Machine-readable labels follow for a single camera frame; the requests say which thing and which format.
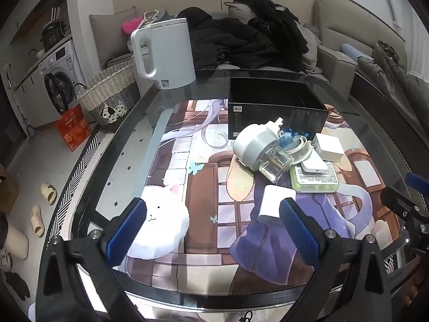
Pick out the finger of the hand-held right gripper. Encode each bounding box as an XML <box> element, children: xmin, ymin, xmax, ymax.
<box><xmin>405</xmin><ymin>172</ymin><xmax>429</xmax><ymax>199</ymax></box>
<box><xmin>380</xmin><ymin>186</ymin><xmax>429</xmax><ymax>259</ymax></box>

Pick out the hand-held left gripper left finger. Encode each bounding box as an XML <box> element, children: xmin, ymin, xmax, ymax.
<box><xmin>35</xmin><ymin>197</ymin><xmax>148</xmax><ymax>322</ymax></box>

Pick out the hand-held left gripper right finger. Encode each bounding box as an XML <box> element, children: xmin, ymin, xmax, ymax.
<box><xmin>279</xmin><ymin>197</ymin><xmax>393</xmax><ymax>322</ymax></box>

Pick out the white charger cube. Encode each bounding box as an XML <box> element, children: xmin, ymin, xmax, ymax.
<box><xmin>257</xmin><ymin>185</ymin><xmax>297</xmax><ymax>225</ymax></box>

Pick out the green flat pack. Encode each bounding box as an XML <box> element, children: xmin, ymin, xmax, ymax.
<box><xmin>290</xmin><ymin>161</ymin><xmax>340</xmax><ymax>193</ymax></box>

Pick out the white square power adapter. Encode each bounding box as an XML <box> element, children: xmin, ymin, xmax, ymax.
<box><xmin>313</xmin><ymin>133</ymin><xmax>345</xmax><ymax>160</ymax></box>

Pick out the small blue bottle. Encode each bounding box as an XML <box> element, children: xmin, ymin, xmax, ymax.
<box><xmin>278</xmin><ymin>128</ymin><xmax>296</xmax><ymax>148</ymax></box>

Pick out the white vaporizer with glass bottle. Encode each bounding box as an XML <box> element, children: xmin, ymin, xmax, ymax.
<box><xmin>231</xmin><ymin>117</ymin><xmax>295</xmax><ymax>184</ymax></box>

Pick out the black cardboard box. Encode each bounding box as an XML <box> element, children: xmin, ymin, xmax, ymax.
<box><xmin>228</xmin><ymin>77</ymin><xmax>328</xmax><ymax>140</ymax></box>

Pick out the small flat white device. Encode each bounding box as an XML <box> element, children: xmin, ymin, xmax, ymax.
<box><xmin>300</xmin><ymin>159</ymin><xmax>327</xmax><ymax>174</ymax></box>

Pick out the dark leather chair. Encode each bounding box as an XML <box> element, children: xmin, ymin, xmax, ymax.
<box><xmin>349</xmin><ymin>72</ymin><xmax>429</xmax><ymax>175</ymax></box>

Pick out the beige slipper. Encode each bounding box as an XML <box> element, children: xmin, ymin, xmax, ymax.
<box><xmin>31</xmin><ymin>205</ymin><xmax>45</xmax><ymax>237</ymax></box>
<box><xmin>40</xmin><ymin>183</ymin><xmax>57</xmax><ymax>205</ymax></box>

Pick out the printed desk mat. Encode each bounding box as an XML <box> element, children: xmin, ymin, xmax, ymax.
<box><xmin>124</xmin><ymin>99</ymin><xmax>403</xmax><ymax>292</ymax></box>

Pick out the black white zigzag rug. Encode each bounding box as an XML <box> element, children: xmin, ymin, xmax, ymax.
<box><xmin>40</xmin><ymin>126</ymin><xmax>111</xmax><ymax>276</ymax></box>

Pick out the olive padded jacket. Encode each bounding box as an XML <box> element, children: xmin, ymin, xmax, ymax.
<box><xmin>357</xmin><ymin>40</ymin><xmax>429</xmax><ymax>135</ymax></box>

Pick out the red gift bag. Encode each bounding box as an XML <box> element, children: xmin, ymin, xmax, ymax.
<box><xmin>55</xmin><ymin>105</ymin><xmax>93</xmax><ymax>152</ymax></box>

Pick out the black slipper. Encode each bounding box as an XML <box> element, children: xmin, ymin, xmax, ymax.
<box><xmin>5</xmin><ymin>270</ymin><xmax>31</xmax><ymax>301</ymax></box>

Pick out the brown cardboard box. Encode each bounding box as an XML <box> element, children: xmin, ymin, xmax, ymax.
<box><xmin>0</xmin><ymin>164</ymin><xmax>20</xmax><ymax>213</ymax></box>

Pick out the woven laundry basket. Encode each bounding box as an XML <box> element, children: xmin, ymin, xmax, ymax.
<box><xmin>76</xmin><ymin>63</ymin><xmax>139</xmax><ymax>126</ymax></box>

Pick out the grey sofa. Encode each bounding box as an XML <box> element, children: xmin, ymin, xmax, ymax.
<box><xmin>90</xmin><ymin>0</ymin><xmax>357</xmax><ymax>84</ymax></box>

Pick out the blue rolled item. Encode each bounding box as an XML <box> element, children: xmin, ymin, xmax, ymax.
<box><xmin>341</xmin><ymin>43</ymin><xmax>366</xmax><ymax>61</ymax></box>

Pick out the white washing machine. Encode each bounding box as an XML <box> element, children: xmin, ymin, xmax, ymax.
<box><xmin>37</xmin><ymin>38</ymin><xmax>84</xmax><ymax>128</ymax></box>

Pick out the white electric kettle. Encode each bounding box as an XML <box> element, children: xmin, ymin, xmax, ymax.
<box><xmin>130</xmin><ymin>18</ymin><xmax>197</xmax><ymax>90</ymax></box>

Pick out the grey cushion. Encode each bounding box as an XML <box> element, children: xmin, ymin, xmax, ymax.
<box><xmin>89</xmin><ymin>7</ymin><xmax>136</xmax><ymax>69</ymax></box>

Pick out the pile of black coats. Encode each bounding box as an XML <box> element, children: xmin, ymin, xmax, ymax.
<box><xmin>183</xmin><ymin>0</ymin><xmax>309</xmax><ymax>72</ymax></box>

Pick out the pink cloth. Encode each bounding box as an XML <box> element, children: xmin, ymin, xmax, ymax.
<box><xmin>121</xmin><ymin>18</ymin><xmax>143</xmax><ymax>36</ymax></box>

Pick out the black basket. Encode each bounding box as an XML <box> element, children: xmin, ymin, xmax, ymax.
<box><xmin>42</xmin><ymin>20</ymin><xmax>69</xmax><ymax>52</ymax></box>

